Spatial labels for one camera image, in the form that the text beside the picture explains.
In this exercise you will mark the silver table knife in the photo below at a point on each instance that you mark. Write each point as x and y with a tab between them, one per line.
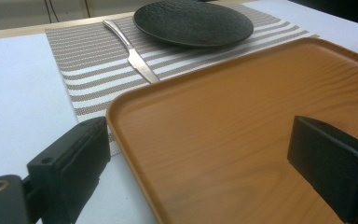
133	54

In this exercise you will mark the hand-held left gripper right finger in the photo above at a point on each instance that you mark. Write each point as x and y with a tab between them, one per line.
332	158

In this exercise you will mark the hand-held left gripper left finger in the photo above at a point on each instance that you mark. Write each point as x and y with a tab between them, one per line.
74	165

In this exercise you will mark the brown wooden tray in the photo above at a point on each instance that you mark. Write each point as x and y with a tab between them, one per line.
230	137

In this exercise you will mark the striped woven placemat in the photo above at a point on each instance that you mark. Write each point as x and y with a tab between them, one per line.
99	62

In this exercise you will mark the black round plate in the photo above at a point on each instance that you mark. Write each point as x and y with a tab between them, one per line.
193	22

